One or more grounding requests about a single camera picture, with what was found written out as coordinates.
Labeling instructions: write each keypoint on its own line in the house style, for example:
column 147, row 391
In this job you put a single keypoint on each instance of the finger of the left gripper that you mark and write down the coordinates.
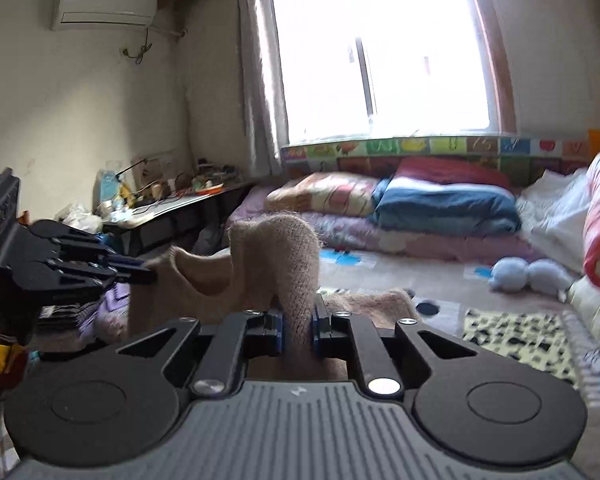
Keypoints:
column 122, row 270
column 76, row 245

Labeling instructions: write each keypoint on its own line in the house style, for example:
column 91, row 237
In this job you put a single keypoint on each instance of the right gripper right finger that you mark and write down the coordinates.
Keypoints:
column 434, row 401

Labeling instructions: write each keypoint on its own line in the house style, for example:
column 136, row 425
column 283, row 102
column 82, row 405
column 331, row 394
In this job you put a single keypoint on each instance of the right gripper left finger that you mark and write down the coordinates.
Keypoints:
column 120, row 402

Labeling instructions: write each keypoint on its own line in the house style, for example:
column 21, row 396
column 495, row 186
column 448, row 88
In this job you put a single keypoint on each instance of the beige knit sweater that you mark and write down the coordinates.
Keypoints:
column 273, row 262

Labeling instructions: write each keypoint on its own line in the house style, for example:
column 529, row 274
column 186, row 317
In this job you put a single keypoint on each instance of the pile of purple clothes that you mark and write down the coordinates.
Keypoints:
column 71, row 328

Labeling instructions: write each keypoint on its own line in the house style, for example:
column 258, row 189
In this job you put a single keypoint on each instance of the cluttered low side table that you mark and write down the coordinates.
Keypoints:
column 177, row 218

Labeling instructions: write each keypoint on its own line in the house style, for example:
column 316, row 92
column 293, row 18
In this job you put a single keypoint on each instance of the Mickey Mouse bed blanket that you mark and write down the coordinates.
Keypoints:
column 459, row 289

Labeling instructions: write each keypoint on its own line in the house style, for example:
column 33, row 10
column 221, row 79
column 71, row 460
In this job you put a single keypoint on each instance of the light blue plush toy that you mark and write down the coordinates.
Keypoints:
column 543, row 276

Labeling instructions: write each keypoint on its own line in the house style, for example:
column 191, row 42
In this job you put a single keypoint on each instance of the folded blue blanket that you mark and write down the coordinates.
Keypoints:
column 457, row 209

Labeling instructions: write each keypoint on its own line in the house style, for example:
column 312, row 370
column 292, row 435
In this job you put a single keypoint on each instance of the white window curtain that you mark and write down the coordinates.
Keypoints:
column 265, row 113

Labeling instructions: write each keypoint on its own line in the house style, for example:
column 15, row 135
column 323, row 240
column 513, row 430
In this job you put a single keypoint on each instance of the white crumpled bedding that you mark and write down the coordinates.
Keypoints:
column 552, row 212

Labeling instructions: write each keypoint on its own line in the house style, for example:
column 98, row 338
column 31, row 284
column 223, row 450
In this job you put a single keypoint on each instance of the floral pink pillow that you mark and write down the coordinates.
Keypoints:
column 337, row 193

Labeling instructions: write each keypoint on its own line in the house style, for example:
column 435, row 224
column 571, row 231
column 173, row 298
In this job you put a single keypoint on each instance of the colourful foam alphabet mat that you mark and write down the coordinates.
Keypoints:
column 522, row 160

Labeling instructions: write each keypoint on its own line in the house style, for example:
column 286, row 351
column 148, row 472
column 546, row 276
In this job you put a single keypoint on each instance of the white wall air conditioner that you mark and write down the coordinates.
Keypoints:
column 92, row 13

